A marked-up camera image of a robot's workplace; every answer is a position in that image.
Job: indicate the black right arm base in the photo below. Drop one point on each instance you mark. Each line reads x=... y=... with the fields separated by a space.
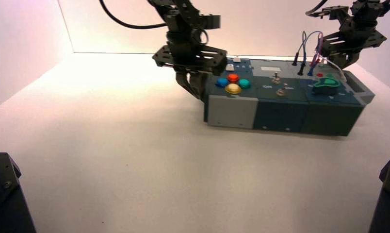
x=387 y=205

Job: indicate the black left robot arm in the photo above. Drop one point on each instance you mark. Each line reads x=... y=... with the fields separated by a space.
x=179 y=16

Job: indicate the white rectangular display window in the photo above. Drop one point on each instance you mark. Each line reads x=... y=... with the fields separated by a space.
x=271 y=68

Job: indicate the red dome push button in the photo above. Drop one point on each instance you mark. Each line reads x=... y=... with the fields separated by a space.
x=233 y=78

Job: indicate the yellow dome push button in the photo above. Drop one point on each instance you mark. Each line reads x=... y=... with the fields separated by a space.
x=233 y=89

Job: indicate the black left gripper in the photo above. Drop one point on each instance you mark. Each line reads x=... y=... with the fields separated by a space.
x=188 y=56

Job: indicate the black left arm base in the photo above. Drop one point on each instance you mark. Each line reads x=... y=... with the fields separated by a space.
x=5 y=199

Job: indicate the green dome push button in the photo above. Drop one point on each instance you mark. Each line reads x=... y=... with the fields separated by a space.
x=244 y=84

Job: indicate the dark teal grey task box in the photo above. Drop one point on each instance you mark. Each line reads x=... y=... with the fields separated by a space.
x=278 y=112

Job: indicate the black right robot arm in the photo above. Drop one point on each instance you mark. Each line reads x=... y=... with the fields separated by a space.
x=362 y=13

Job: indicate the green rotary knob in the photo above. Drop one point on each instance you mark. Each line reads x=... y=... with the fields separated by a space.
x=325 y=86

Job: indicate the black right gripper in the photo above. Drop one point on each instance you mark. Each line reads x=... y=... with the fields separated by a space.
x=352 y=41

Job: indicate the metal toggle switch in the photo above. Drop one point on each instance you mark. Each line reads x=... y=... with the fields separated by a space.
x=276 y=78
x=281 y=92

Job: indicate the blue dome push button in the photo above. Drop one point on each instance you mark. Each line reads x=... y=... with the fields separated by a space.
x=222 y=82

